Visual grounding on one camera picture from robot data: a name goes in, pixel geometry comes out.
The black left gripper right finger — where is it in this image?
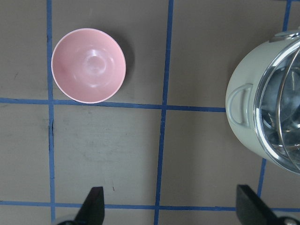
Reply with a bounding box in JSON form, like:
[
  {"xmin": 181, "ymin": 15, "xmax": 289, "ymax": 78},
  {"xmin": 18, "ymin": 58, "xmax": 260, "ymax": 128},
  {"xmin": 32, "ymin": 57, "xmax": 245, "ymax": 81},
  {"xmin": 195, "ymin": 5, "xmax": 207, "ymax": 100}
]
[{"xmin": 236, "ymin": 185, "xmax": 282, "ymax": 225}]

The pale green cooking pot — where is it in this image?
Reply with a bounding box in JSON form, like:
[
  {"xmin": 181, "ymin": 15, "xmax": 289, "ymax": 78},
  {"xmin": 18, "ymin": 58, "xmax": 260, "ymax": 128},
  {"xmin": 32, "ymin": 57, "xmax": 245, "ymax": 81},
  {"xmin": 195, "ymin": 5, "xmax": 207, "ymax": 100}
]
[{"xmin": 225, "ymin": 30, "xmax": 300, "ymax": 174}]

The pink plastic bowl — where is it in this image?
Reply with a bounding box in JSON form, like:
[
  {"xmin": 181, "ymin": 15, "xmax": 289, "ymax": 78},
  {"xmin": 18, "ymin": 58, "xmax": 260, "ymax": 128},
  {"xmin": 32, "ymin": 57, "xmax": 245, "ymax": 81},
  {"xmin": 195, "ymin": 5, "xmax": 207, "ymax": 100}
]
[{"xmin": 51, "ymin": 28, "xmax": 126, "ymax": 104}]

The glass pot lid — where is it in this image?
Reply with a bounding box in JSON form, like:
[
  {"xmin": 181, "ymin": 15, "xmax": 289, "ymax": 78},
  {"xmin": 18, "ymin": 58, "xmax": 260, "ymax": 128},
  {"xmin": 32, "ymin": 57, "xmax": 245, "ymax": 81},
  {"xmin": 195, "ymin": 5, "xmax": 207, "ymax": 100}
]
[{"xmin": 276, "ymin": 48, "xmax": 300, "ymax": 173}]

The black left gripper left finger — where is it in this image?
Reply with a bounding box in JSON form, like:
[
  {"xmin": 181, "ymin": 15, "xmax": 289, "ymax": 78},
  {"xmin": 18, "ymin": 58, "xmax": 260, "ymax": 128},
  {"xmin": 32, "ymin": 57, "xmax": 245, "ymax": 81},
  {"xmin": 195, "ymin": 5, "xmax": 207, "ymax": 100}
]
[{"xmin": 74, "ymin": 187, "xmax": 105, "ymax": 225}]

